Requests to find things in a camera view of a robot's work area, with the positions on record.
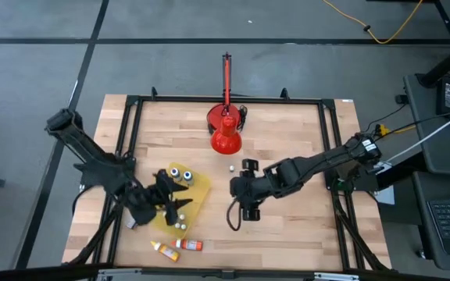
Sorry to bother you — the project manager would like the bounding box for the right arm's gripper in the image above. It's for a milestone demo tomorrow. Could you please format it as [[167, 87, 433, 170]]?
[[230, 171, 267, 222]]

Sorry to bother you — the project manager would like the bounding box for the left arm's gripper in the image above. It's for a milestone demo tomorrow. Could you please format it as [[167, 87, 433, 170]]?
[[125, 168, 194, 227]]

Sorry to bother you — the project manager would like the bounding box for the yellow cutting board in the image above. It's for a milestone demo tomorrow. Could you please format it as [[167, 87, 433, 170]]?
[[146, 162, 213, 240]]

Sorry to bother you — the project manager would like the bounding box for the red-orange ink bottle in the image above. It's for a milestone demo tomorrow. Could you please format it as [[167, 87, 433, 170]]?
[[170, 238, 204, 252]]

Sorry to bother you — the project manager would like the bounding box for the yellow ink bottle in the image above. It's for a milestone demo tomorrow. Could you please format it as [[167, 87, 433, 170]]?
[[149, 240, 180, 263]]

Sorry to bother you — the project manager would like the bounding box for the red desk lamp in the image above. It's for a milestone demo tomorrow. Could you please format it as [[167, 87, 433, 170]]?
[[205, 52, 248, 155]]

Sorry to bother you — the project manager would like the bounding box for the dark desk with keyboard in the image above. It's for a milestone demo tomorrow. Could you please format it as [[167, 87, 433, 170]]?
[[411, 170, 450, 274]]

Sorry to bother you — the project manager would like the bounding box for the dark grey desk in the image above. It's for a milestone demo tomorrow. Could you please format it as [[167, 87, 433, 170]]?
[[403, 73, 450, 175]]

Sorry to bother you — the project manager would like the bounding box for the black camera rig bar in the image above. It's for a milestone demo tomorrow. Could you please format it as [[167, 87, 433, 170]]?
[[0, 264, 450, 281]]

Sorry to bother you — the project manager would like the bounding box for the black lamp cable with switch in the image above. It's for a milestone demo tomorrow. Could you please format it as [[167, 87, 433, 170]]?
[[206, 104, 248, 134]]

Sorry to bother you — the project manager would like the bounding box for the white cable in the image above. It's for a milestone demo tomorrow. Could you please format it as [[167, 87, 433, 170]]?
[[384, 105, 450, 164]]

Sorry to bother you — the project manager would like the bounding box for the yellow extension cord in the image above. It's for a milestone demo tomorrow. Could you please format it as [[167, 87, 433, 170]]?
[[321, 0, 424, 45]]

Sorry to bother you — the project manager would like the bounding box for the black desk leg frame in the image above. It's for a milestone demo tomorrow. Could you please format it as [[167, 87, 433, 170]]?
[[416, 0, 450, 89]]

